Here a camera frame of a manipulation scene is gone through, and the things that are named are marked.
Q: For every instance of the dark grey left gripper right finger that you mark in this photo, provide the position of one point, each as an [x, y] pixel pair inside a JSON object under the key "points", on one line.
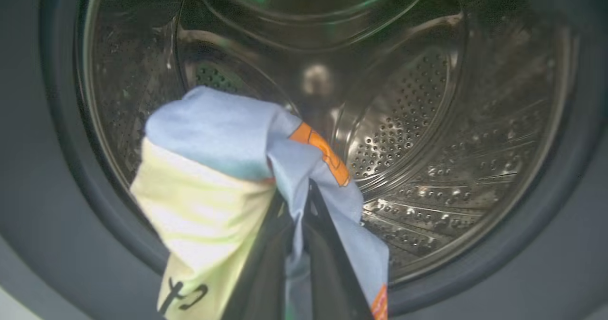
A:
{"points": [[332, 282]]}

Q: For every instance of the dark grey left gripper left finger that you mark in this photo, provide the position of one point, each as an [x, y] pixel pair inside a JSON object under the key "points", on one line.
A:
{"points": [[261, 282]]}

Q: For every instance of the cream pale yellow garment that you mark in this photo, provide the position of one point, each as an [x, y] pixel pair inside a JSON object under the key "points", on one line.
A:
{"points": [[204, 215]]}

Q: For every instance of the blue cartoon print garment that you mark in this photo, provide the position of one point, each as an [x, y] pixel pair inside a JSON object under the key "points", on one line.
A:
{"points": [[223, 125]]}

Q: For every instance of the white front-load washing machine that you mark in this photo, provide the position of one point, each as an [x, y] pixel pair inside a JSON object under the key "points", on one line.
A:
{"points": [[12, 308], [38, 168]]}

